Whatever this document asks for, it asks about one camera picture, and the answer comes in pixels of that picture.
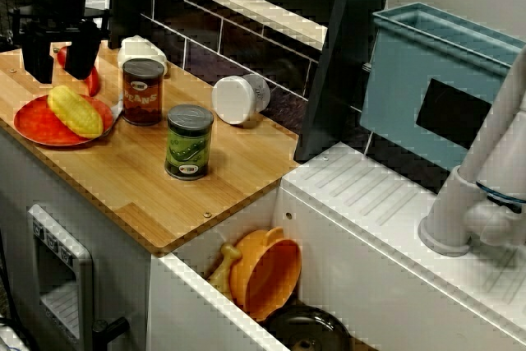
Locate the yellow toy corn cob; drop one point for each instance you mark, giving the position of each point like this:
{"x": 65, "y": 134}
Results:
{"x": 74, "y": 112}

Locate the red toy pepper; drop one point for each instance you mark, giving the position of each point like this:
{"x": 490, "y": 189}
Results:
{"x": 93, "y": 84}

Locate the white toy milk jug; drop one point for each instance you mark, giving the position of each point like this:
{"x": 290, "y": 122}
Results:
{"x": 135, "y": 49}

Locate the orange plate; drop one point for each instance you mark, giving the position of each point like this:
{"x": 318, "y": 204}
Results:
{"x": 33, "y": 125}

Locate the silver toy spoon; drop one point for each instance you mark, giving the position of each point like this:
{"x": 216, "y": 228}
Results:
{"x": 117, "y": 109}

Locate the brown beans can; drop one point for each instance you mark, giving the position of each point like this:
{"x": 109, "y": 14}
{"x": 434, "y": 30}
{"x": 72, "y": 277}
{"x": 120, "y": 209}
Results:
{"x": 141, "y": 100}

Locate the wooden countertop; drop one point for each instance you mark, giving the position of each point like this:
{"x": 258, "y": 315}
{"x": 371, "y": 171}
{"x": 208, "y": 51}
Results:
{"x": 135, "y": 178}

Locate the green pickles can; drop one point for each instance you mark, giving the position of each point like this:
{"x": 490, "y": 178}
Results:
{"x": 189, "y": 149}

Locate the white jar with logo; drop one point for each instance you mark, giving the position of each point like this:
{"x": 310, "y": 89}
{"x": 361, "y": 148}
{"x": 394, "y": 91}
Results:
{"x": 232, "y": 98}

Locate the tiled backsplash with shelf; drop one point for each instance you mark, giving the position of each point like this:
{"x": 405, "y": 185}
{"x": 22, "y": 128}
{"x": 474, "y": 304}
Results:
{"x": 246, "y": 38}

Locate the white toy kitchen cabinet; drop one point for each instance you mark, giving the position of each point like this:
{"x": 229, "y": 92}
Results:
{"x": 119, "y": 269}

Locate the dark grey upright panel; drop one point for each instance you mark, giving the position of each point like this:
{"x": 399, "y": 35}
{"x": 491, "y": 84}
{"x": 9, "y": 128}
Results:
{"x": 341, "y": 59}

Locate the orange toy pot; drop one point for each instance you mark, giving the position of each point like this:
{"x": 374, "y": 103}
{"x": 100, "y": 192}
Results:
{"x": 267, "y": 281}

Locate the blue plastic bin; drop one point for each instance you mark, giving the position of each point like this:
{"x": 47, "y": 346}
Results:
{"x": 394, "y": 92}

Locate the black glass pot lid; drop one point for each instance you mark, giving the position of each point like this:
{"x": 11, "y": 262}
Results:
{"x": 308, "y": 326}

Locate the white toy sink unit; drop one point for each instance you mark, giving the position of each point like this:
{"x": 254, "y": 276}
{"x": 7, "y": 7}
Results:
{"x": 370, "y": 277}

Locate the grey toy faucet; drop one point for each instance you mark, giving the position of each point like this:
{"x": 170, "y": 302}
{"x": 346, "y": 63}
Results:
{"x": 452, "y": 211}

